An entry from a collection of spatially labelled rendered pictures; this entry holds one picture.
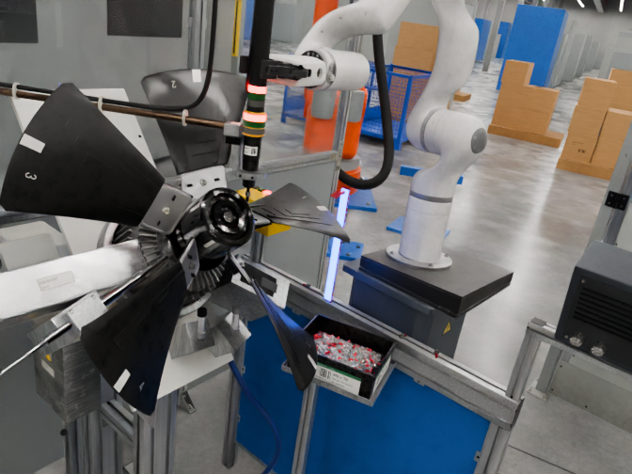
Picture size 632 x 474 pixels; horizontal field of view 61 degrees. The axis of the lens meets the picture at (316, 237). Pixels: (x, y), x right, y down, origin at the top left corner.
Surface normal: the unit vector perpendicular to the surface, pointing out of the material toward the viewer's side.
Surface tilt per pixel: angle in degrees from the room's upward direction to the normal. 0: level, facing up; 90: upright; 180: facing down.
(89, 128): 74
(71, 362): 90
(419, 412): 90
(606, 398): 90
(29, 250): 50
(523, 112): 90
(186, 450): 0
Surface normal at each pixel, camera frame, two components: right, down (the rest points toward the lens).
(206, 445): 0.13, -0.91
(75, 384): 0.76, 0.34
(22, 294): 0.67, -0.32
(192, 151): -0.09, -0.24
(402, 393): -0.63, 0.22
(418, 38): -0.46, 0.29
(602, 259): -0.04, -0.82
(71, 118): 0.49, 0.11
